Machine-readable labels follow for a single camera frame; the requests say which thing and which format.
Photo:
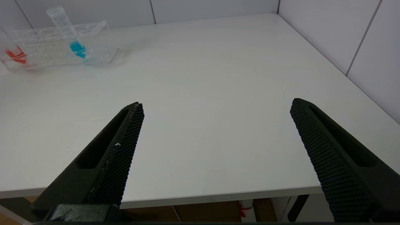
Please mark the clear acrylic test tube rack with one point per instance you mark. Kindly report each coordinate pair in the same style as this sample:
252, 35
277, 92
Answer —
53, 51

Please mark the test tube with red pigment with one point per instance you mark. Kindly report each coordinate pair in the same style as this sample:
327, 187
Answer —
17, 55

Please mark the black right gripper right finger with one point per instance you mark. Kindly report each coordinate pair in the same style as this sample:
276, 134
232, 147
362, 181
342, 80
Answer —
340, 162

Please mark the test tube with blue pigment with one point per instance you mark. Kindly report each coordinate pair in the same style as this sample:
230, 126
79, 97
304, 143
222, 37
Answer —
77, 48

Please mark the black slanted bar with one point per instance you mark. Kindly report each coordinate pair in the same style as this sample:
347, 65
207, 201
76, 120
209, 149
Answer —
297, 207

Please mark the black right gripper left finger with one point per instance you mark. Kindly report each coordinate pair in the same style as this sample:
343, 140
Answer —
106, 168

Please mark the white post with red mark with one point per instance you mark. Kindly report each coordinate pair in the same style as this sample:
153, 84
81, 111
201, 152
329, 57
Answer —
246, 208

